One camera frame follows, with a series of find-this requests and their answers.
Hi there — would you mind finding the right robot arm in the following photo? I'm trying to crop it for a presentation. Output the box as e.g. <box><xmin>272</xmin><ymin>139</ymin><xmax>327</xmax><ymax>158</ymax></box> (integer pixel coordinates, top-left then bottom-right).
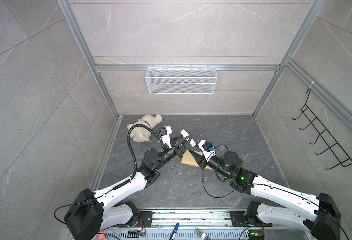
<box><xmin>190</xmin><ymin>151</ymin><xmax>346</xmax><ymax>240</ymax></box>

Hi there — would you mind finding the black wire hook rack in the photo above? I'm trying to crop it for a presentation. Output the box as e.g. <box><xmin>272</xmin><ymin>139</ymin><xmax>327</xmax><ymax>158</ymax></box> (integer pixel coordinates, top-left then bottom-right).
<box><xmin>292</xmin><ymin>89</ymin><xmax>352</xmax><ymax>170</ymax></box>

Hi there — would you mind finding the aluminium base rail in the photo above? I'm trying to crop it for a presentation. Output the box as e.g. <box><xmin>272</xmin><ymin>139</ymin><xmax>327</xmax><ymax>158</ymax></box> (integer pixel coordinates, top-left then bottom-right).
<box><xmin>106</xmin><ymin>209</ymin><xmax>310</xmax><ymax>240</ymax></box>

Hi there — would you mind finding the silver fork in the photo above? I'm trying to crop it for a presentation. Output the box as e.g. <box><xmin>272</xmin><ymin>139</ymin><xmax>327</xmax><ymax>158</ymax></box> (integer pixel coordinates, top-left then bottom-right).
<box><xmin>194</xmin><ymin>228</ymin><xmax>211</xmax><ymax>240</ymax></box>

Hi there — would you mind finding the white teddy bear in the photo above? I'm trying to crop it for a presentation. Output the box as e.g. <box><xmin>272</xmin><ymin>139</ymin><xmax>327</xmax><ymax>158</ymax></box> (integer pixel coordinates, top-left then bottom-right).
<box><xmin>127</xmin><ymin>115</ymin><xmax>163</xmax><ymax>143</ymax></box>

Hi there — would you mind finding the white glue stick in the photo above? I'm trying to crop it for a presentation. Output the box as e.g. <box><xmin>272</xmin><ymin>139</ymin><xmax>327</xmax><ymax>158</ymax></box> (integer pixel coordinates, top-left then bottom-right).
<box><xmin>180</xmin><ymin>130</ymin><xmax>196</xmax><ymax>147</ymax></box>

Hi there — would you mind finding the yellow envelope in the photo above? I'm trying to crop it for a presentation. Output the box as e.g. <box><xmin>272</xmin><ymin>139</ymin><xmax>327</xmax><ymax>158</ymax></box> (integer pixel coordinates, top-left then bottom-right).
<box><xmin>181</xmin><ymin>150</ymin><xmax>213</xmax><ymax>170</ymax></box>

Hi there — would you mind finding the white wire mesh basket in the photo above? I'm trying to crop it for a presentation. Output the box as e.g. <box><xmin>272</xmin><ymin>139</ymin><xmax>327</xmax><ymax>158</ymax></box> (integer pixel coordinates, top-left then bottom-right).
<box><xmin>146</xmin><ymin>67</ymin><xmax>218</xmax><ymax>95</ymax></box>

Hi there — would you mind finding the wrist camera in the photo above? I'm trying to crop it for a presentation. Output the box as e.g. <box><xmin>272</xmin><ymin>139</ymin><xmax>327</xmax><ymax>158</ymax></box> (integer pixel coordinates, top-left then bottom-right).
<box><xmin>198</xmin><ymin>140</ymin><xmax>216</xmax><ymax>162</ymax></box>
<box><xmin>157</xmin><ymin>126</ymin><xmax>172</xmax><ymax>149</ymax></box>

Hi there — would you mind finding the pink object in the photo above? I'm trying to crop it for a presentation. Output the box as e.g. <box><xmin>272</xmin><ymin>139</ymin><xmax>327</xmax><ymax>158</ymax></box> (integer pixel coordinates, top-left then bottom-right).
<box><xmin>97</xmin><ymin>230</ymin><xmax>108</xmax><ymax>240</ymax></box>

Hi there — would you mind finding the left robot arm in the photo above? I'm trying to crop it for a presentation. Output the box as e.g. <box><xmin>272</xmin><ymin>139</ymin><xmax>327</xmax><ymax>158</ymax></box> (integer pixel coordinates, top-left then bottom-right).
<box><xmin>61</xmin><ymin>124</ymin><xmax>196</xmax><ymax>240</ymax></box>

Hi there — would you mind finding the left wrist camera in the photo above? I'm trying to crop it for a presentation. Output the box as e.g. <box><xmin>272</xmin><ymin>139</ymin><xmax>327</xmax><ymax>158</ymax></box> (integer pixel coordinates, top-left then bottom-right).
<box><xmin>157</xmin><ymin>126</ymin><xmax>172</xmax><ymax>149</ymax></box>

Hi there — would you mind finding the blue marker pen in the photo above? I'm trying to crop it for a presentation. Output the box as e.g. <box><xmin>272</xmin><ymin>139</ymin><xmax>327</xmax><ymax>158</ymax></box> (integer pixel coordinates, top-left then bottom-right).
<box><xmin>169</xmin><ymin>223</ymin><xmax>179</xmax><ymax>240</ymax></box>

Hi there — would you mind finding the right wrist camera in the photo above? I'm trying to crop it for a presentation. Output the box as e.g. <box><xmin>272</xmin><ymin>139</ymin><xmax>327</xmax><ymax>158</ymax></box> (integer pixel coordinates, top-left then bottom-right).
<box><xmin>198</xmin><ymin>140</ymin><xmax>216</xmax><ymax>162</ymax></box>

